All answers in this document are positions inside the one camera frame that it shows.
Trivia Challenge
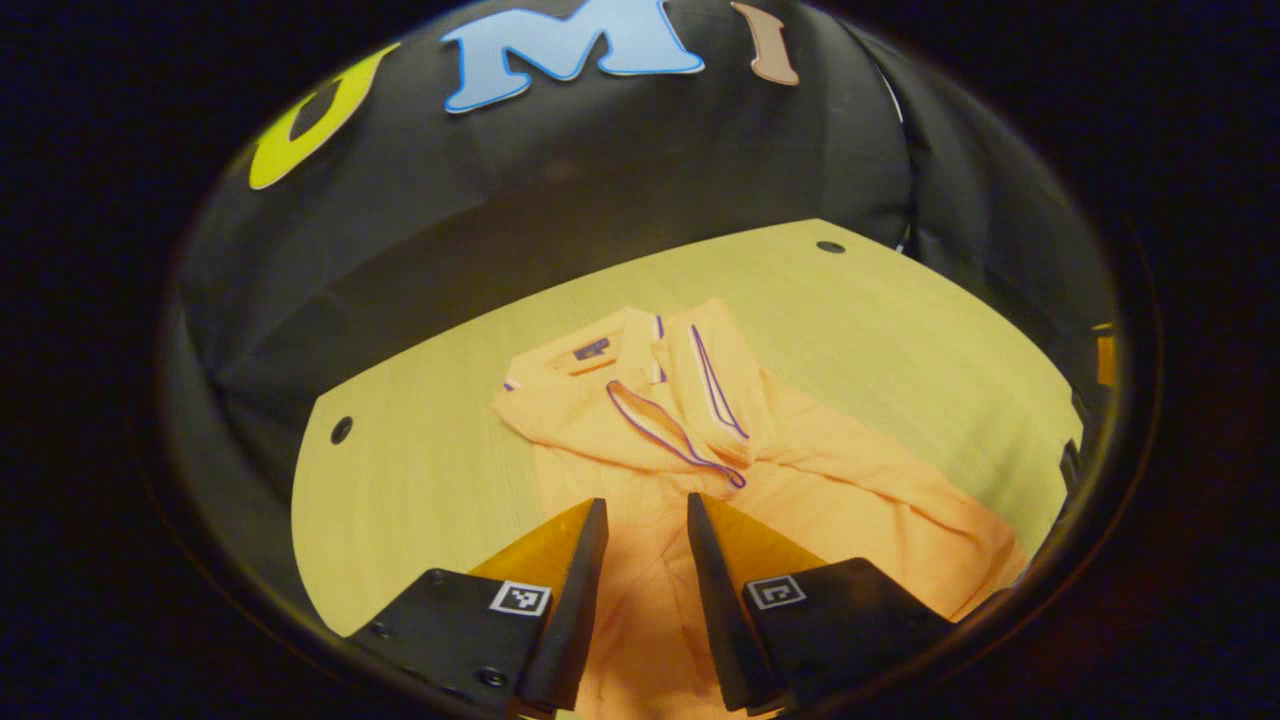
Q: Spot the orange T-shirt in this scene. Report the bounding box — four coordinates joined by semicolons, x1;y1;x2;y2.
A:
490;297;1031;720

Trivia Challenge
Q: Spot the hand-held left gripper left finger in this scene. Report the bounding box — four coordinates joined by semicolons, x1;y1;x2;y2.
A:
345;497;609;719

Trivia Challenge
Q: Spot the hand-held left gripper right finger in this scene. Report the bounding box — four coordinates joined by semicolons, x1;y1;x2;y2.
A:
686;492;956;717

